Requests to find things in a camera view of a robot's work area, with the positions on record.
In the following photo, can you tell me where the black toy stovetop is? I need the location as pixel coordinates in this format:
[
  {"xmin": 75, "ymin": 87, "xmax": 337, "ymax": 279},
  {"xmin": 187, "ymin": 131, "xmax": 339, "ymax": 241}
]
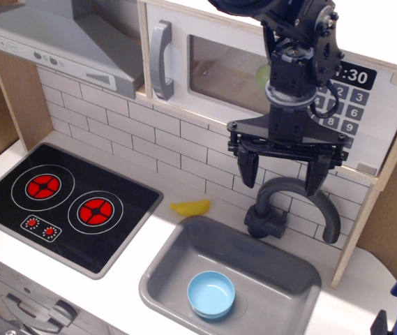
[{"xmin": 0, "ymin": 143, "xmax": 163, "ymax": 280}]

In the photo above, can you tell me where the black object at bottom edge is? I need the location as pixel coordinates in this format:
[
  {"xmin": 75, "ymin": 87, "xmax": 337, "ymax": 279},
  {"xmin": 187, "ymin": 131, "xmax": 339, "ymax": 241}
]
[{"xmin": 370, "ymin": 310, "xmax": 389, "ymax": 335}]

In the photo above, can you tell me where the dark grey toy faucet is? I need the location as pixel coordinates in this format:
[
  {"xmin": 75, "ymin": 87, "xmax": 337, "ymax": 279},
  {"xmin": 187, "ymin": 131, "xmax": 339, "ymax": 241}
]
[{"xmin": 243, "ymin": 176, "xmax": 342, "ymax": 245}]

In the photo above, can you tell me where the grey toy sink basin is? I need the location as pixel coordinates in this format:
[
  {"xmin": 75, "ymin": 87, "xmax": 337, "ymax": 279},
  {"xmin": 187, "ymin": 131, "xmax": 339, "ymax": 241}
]
[{"xmin": 139, "ymin": 216, "xmax": 321, "ymax": 334}]

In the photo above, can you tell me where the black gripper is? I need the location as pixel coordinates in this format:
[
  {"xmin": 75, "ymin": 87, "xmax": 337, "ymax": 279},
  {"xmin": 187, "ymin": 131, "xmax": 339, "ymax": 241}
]
[{"xmin": 227, "ymin": 106, "xmax": 350, "ymax": 197}]

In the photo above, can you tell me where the green toy ball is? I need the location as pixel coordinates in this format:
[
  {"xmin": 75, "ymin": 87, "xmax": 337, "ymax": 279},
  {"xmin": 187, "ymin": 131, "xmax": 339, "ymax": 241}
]
[{"xmin": 255, "ymin": 64, "xmax": 271, "ymax": 91}]

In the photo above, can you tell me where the yellow toy banana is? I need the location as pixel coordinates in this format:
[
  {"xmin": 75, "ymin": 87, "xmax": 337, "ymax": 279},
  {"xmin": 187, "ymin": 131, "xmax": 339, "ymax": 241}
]
[{"xmin": 170, "ymin": 200, "xmax": 211, "ymax": 216}]

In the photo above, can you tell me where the grey range hood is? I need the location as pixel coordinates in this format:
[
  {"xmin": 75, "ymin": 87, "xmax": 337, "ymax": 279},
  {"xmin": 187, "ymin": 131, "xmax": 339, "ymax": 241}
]
[{"xmin": 0, "ymin": 1, "xmax": 144, "ymax": 99}]

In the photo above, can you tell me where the light blue bowl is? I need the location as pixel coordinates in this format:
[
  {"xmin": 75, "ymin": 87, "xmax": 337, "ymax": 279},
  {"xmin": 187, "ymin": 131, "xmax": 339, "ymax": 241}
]
[{"xmin": 187, "ymin": 271, "xmax": 236, "ymax": 320}]

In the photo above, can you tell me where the grey microwave door handle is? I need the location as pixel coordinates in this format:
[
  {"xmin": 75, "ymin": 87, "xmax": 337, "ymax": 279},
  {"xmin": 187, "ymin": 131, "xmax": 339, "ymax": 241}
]
[{"xmin": 149, "ymin": 20, "xmax": 174, "ymax": 101}]

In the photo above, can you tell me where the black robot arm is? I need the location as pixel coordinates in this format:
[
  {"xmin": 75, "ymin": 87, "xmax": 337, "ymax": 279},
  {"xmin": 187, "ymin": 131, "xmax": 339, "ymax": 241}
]
[{"xmin": 212, "ymin": 1, "xmax": 349, "ymax": 196}]

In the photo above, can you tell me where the white toy microwave door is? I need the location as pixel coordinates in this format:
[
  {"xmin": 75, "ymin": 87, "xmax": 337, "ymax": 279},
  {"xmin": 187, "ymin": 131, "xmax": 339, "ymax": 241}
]
[{"xmin": 147, "ymin": 3, "xmax": 397, "ymax": 176}]

